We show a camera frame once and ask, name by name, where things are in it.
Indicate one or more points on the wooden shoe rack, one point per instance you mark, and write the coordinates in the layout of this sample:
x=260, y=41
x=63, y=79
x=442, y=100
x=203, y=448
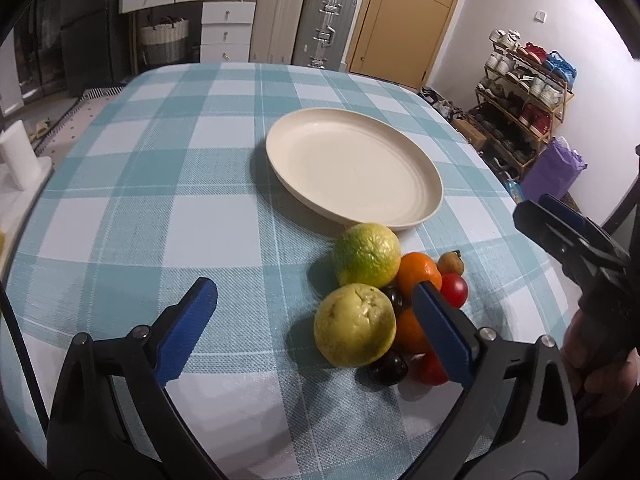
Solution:
x=521, y=100

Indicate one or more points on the dark purple plum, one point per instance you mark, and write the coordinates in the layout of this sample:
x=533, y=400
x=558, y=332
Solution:
x=396, y=298
x=388, y=370

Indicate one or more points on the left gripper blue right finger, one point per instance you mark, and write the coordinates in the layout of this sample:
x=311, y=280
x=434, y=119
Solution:
x=515, y=416

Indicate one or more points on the wooden door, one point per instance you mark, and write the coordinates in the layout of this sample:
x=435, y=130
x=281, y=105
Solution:
x=398, y=40

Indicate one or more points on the silver suitcase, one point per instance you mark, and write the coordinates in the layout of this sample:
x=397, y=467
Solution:
x=322, y=33

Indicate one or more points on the orange tangerine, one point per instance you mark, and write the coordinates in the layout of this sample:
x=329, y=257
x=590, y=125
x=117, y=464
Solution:
x=415, y=268
x=410, y=337

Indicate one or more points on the green yellow citrus fruit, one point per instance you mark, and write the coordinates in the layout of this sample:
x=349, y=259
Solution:
x=367, y=253

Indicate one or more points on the purple bag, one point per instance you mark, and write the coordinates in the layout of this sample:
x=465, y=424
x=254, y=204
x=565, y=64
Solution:
x=554, y=171

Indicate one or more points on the white paper towel roll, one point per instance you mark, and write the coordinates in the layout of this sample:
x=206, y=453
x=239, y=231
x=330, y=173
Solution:
x=18, y=154

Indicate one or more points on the cream round plate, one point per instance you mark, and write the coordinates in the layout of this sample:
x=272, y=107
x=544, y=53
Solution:
x=353, y=168

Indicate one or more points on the woven laundry basket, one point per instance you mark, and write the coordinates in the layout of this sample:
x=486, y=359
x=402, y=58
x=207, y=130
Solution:
x=166, y=42

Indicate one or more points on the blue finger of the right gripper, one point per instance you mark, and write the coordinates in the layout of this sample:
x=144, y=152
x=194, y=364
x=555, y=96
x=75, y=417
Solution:
x=580, y=224
x=580, y=258

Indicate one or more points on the person's right hand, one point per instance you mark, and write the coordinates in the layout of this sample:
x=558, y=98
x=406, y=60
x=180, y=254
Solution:
x=596, y=390

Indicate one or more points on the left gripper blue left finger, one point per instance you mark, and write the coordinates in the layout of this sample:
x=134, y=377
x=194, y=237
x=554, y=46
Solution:
x=111, y=415

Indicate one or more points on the white wall switch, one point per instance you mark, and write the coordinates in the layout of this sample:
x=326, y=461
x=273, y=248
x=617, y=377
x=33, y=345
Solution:
x=540, y=16

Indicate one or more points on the red cherry tomato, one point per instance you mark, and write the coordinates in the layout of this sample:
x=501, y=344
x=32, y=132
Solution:
x=426, y=369
x=454, y=290

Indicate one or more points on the white drawer desk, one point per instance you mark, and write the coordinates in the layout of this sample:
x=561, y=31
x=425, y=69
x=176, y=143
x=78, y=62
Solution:
x=226, y=27

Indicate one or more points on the checkered teal tablecloth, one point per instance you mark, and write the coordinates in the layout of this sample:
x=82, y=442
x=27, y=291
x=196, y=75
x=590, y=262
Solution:
x=171, y=182

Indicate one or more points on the yellow guava fruit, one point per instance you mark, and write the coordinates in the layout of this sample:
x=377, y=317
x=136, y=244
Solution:
x=354, y=326

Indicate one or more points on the beige suitcase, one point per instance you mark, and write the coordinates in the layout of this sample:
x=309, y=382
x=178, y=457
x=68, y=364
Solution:
x=274, y=31

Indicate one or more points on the brown longan fruit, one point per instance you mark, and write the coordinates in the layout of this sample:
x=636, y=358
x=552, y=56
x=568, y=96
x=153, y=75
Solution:
x=451, y=263

